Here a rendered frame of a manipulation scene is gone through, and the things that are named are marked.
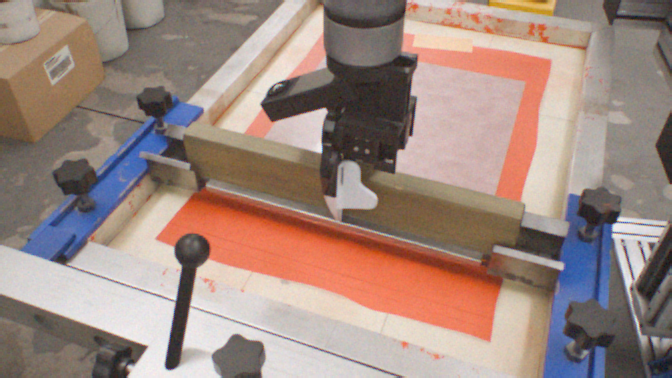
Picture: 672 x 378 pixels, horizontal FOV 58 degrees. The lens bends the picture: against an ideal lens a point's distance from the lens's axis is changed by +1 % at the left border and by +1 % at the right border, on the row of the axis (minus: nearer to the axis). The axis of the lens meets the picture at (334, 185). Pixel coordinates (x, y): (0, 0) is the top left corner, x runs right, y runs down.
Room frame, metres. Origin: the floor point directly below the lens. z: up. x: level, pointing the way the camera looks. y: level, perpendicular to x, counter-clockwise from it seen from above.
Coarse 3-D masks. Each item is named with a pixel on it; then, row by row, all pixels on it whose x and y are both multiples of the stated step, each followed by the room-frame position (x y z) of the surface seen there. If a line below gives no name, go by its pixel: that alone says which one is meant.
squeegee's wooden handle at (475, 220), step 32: (192, 128) 0.59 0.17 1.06; (192, 160) 0.58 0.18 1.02; (224, 160) 0.56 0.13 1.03; (256, 160) 0.55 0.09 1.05; (288, 160) 0.53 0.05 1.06; (320, 160) 0.53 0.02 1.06; (352, 160) 0.53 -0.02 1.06; (288, 192) 0.53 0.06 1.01; (320, 192) 0.52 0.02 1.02; (384, 192) 0.49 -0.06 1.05; (416, 192) 0.48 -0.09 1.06; (448, 192) 0.48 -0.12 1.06; (480, 192) 0.48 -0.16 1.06; (384, 224) 0.49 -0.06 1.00; (416, 224) 0.48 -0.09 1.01; (448, 224) 0.46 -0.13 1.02; (480, 224) 0.45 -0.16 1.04; (512, 224) 0.44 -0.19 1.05
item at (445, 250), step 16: (224, 192) 0.55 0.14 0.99; (240, 192) 0.55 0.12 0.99; (256, 192) 0.55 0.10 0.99; (272, 208) 0.53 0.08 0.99; (288, 208) 0.52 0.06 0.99; (304, 208) 0.52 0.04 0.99; (336, 224) 0.50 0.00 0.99; (352, 224) 0.49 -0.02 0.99; (368, 224) 0.49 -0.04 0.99; (400, 240) 0.47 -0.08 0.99; (416, 240) 0.47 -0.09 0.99; (432, 240) 0.47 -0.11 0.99; (448, 256) 0.45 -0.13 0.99; (464, 256) 0.44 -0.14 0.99; (480, 256) 0.44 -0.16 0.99
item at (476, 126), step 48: (480, 48) 0.96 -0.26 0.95; (432, 96) 0.81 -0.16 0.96; (480, 96) 0.81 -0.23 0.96; (528, 96) 0.81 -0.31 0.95; (432, 144) 0.69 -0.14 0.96; (480, 144) 0.69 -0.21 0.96; (528, 144) 0.69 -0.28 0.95; (336, 240) 0.50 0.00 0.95; (384, 240) 0.50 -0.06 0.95; (336, 288) 0.43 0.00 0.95; (384, 288) 0.43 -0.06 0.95; (432, 288) 0.43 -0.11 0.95; (480, 288) 0.43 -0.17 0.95; (480, 336) 0.37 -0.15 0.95
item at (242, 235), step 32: (320, 64) 0.91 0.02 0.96; (256, 128) 0.73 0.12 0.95; (288, 128) 0.73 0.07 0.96; (320, 128) 0.73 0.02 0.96; (192, 224) 0.53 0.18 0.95; (224, 224) 0.53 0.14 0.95; (256, 224) 0.53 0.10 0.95; (288, 224) 0.53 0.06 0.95; (320, 224) 0.53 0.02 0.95; (224, 256) 0.48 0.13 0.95; (256, 256) 0.48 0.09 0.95; (288, 256) 0.48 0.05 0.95; (320, 256) 0.48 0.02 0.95
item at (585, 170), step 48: (288, 0) 1.08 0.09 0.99; (432, 0) 1.08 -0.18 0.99; (240, 48) 0.90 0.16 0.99; (576, 144) 0.65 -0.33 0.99; (144, 192) 0.57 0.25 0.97; (576, 192) 0.55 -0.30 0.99; (96, 240) 0.48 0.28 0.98; (144, 288) 0.40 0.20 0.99; (288, 336) 0.34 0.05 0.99; (336, 336) 0.34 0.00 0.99; (384, 336) 0.34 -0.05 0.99
